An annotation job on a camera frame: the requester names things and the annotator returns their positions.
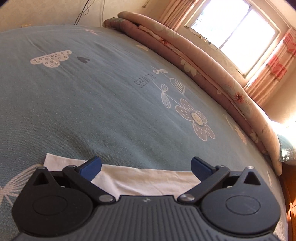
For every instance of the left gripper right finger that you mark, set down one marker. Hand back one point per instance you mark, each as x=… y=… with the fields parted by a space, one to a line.
x=236 y=203

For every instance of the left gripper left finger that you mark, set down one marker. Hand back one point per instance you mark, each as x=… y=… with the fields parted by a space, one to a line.
x=56 y=203

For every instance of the white long sleeve shirt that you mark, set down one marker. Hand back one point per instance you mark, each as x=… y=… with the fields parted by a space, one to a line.
x=121 y=180

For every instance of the wooden headboard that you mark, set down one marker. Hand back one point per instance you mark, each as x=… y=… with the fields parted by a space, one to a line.
x=288 y=185

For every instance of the blue grey pillow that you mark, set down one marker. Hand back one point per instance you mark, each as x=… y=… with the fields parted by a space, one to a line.
x=287 y=151

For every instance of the pink floral folded quilt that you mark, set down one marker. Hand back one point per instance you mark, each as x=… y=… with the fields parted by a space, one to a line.
x=207 y=73

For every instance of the blue floral bed sheet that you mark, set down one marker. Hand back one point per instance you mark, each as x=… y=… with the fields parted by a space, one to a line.
x=76 y=92

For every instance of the pink curtain right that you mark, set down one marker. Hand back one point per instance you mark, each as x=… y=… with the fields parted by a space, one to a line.
x=274 y=69

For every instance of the pink curtain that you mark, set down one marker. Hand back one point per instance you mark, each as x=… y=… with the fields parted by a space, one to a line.
x=178 y=13
x=274 y=69

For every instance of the window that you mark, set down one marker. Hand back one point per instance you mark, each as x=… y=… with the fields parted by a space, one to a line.
x=239 y=35

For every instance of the pink curtain left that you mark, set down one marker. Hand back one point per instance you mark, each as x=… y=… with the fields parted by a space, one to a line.
x=178 y=13

